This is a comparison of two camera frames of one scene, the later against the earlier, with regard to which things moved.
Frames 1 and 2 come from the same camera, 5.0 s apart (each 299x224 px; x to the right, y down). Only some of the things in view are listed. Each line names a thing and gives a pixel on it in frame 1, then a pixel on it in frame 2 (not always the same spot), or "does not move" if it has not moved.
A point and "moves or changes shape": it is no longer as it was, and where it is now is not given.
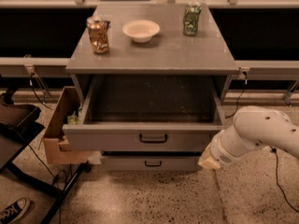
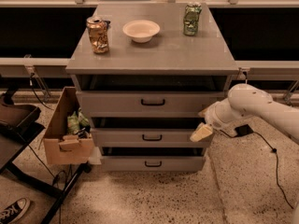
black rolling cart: [20, 125] does not move
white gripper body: [221, 152] -> [212, 115]
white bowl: [141, 31] does not move
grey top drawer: [146, 113] moves or changes shape
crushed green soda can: [191, 18] does not move
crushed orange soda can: [98, 27] does not move
